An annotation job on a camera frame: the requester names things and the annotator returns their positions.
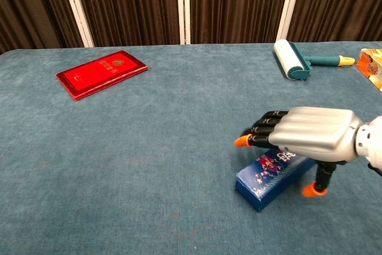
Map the red certificate book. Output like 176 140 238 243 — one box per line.
56 50 149 102

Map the brown curtain divider panel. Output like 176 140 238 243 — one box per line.
64 0 184 47
0 0 95 54
182 0 299 45
280 0 382 42

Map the teal white lint roller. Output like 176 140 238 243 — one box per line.
273 39 356 81

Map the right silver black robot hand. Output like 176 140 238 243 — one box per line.
234 106 365 198

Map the blue felt table cover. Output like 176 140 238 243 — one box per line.
0 41 382 255

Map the orange cardboard carton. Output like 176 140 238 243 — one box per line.
355 48 382 92

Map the white and blue notepad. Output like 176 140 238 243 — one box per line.
235 146 318 213

